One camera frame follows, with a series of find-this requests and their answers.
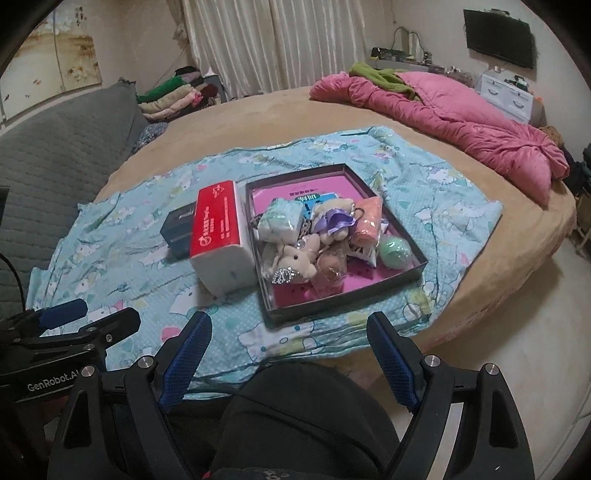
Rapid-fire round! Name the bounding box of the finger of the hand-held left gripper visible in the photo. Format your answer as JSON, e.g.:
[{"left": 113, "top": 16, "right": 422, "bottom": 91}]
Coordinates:
[
  {"left": 18, "top": 308, "right": 140, "bottom": 350},
  {"left": 0, "top": 298, "right": 88, "bottom": 340}
]

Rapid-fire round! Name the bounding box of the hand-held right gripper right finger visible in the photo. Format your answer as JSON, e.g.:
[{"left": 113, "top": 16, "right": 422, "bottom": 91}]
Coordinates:
[{"left": 366, "top": 311, "right": 536, "bottom": 480}]

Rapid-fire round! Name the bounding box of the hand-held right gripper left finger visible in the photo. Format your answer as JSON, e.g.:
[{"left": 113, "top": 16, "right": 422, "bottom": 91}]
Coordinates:
[{"left": 48, "top": 311, "right": 213, "bottom": 480}]

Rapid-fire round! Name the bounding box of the dark shallow box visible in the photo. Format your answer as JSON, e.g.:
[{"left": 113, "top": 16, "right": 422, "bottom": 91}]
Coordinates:
[{"left": 245, "top": 162, "right": 429, "bottom": 329}]

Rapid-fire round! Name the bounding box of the small dark box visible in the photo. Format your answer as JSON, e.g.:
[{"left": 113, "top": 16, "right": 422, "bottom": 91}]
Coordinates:
[{"left": 161, "top": 200, "right": 200, "bottom": 260}]

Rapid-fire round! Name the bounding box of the green soft ball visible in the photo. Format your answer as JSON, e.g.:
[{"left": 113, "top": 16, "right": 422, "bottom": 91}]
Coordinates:
[{"left": 378, "top": 234, "right": 413, "bottom": 269}]

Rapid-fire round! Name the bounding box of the beige pompom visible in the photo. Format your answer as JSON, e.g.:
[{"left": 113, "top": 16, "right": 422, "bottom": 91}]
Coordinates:
[{"left": 314, "top": 251, "right": 347, "bottom": 291}]

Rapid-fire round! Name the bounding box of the floral plush toy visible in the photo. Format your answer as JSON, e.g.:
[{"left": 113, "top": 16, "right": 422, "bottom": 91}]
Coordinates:
[{"left": 263, "top": 233, "right": 324, "bottom": 284}]

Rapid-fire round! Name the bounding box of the white blue snack packet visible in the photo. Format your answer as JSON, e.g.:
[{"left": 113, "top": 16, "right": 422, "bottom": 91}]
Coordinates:
[{"left": 346, "top": 195, "right": 387, "bottom": 268}]

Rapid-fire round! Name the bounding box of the plush bear with purple bow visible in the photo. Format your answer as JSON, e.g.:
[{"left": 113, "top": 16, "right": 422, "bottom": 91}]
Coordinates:
[{"left": 309, "top": 196, "right": 358, "bottom": 245}]

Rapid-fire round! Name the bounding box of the green printed tissue packet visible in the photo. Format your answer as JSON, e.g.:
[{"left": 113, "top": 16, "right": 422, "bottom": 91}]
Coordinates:
[{"left": 256, "top": 198, "right": 305, "bottom": 243}]

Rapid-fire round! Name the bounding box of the blue cartoon printed blanket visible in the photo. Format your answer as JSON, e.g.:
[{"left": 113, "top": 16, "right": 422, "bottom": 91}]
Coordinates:
[{"left": 25, "top": 124, "right": 504, "bottom": 393}]

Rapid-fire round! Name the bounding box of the red tissue pack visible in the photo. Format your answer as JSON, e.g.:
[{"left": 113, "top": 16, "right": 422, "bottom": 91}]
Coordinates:
[{"left": 189, "top": 181, "right": 257, "bottom": 296}]

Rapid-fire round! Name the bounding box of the grey quilted sofa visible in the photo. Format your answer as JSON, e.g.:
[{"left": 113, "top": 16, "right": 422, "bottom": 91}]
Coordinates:
[{"left": 0, "top": 80, "right": 151, "bottom": 315}]

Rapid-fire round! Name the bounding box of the dark floral cloth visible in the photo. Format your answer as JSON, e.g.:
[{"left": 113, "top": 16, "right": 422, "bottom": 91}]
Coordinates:
[{"left": 131, "top": 121, "right": 169, "bottom": 155}]

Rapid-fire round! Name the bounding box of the pink picture book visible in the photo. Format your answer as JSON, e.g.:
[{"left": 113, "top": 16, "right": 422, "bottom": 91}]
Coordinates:
[{"left": 252, "top": 172, "right": 416, "bottom": 310}]

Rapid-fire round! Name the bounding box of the stack of folded clothes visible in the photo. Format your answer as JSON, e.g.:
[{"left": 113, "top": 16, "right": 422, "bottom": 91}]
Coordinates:
[{"left": 135, "top": 67, "right": 227, "bottom": 123}]

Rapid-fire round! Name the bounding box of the pink quilt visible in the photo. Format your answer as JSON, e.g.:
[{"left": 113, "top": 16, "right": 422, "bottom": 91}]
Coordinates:
[{"left": 308, "top": 71, "right": 571, "bottom": 206}]

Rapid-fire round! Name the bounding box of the beige round bed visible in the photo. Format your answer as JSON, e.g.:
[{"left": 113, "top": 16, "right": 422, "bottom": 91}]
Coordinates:
[{"left": 92, "top": 83, "right": 578, "bottom": 370}]

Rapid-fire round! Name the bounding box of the green cloth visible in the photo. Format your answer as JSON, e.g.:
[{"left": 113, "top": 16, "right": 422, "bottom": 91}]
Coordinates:
[{"left": 348, "top": 61, "right": 423, "bottom": 101}]

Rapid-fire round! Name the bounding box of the white drawer cabinet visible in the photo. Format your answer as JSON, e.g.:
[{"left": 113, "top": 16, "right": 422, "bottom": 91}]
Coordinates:
[{"left": 475, "top": 69, "right": 543, "bottom": 125}]

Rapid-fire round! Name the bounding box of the cluttered side table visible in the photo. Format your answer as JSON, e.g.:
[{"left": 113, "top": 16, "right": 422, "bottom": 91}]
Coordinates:
[{"left": 369, "top": 44, "right": 476, "bottom": 88}]

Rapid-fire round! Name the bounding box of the white curtain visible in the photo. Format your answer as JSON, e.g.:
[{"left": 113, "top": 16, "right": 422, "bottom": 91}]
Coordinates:
[{"left": 178, "top": 0, "right": 393, "bottom": 100}]

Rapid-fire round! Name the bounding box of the black cable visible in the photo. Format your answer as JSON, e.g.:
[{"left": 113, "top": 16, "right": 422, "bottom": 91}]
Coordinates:
[{"left": 0, "top": 251, "right": 28, "bottom": 315}]

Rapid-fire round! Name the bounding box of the wall painting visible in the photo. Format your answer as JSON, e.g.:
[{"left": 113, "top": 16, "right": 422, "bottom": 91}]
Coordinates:
[{"left": 0, "top": 0, "right": 103, "bottom": 123}]

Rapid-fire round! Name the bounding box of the black wall television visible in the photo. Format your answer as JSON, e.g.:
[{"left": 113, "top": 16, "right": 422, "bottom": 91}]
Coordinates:
[{"left": 463, "top": 8, "right": 536, "bottom": 70}]

